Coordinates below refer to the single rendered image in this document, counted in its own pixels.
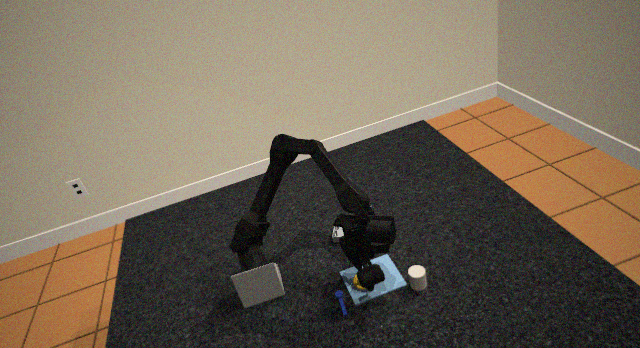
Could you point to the yellow plate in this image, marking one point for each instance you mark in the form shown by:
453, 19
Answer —
357, 283

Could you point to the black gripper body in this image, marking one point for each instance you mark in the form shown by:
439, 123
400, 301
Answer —
370, 274

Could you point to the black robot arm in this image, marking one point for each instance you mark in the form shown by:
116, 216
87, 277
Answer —
249, 232

